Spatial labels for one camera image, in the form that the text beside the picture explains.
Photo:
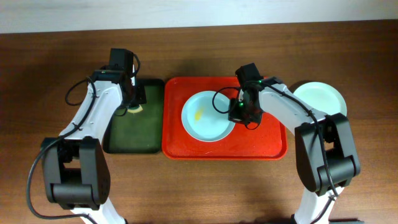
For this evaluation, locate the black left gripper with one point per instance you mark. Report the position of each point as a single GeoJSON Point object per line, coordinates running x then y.
{"type": "Point", "coordinates": [137, 98]}

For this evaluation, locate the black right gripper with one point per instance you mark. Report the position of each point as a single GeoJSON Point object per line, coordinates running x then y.
{"type": "Point", "coordinates": [234, 116]}

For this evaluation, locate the yellow green sponge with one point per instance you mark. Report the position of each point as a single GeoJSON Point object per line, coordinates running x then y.
{"type": "Point", "coordinates": [135, 109]}

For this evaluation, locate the light blue plate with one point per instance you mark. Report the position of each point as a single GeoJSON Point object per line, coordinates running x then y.
{"type": "Point", "coordinates": [200, 119]}

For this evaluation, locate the light green plate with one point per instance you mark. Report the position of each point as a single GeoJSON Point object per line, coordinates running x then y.
{"type": "Point", "coordinates": [322, 97]}

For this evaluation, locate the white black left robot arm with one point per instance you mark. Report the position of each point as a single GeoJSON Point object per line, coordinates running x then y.
{"type": "Point", "coordinates": [76, 175]}

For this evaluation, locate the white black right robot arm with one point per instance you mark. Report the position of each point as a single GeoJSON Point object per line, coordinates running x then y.
{"type": "Point", "coordinates": [326, 155]}

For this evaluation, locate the red plastic tray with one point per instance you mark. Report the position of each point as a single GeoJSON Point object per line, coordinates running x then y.
{"type": "Point", "coordinates": [267, 142]}

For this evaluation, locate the dark green tray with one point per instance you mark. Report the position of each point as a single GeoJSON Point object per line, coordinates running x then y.
{"type": "Point", "coordinates": [138, 133]}

